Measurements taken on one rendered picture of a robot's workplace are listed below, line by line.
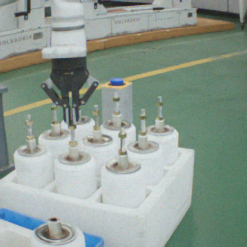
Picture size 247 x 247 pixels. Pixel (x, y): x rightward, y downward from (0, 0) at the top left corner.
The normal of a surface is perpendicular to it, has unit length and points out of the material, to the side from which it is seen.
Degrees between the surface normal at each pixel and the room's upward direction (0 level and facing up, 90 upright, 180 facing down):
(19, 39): 90
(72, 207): 90
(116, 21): 90
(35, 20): 90
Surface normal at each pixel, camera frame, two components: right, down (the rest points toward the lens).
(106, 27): 0.70, 0.21
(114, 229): -0.40, 0.30
